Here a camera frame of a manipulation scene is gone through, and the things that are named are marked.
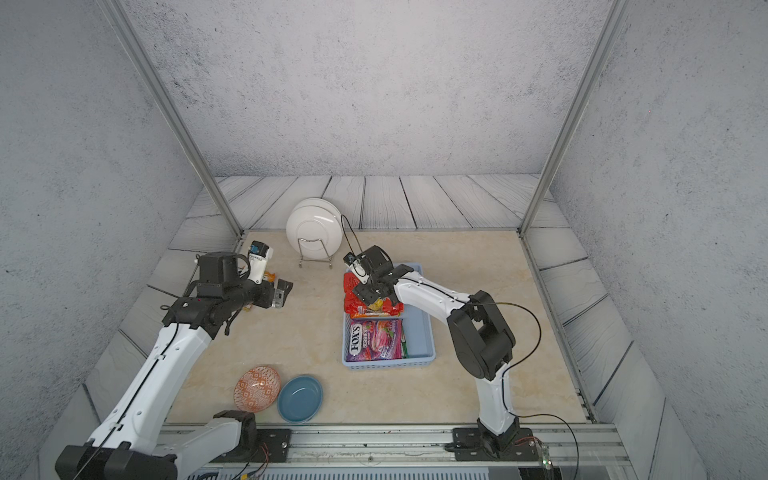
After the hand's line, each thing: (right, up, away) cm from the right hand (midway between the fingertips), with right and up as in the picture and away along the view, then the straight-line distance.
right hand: (369, 281), depth 93 cm
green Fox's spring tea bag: (+10, -18, -6) cm, 21 cm away
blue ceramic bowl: (-17, -30, -13) cm, 37 cm away
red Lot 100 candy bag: (-3, -7, -5) cm, 9 cm away
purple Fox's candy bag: (+2, -16, -8) cm, 18 cm away
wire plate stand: (-20, +6, +18) cm, 28 cm away
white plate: (-19, +17, +9) cm, 28 cm away
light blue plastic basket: (+15, -17, +1) cm, 23 cm away
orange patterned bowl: (-30, -28, -11) cm, 42 cm away
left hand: (-22, +2, -15) cm, 27 cm away
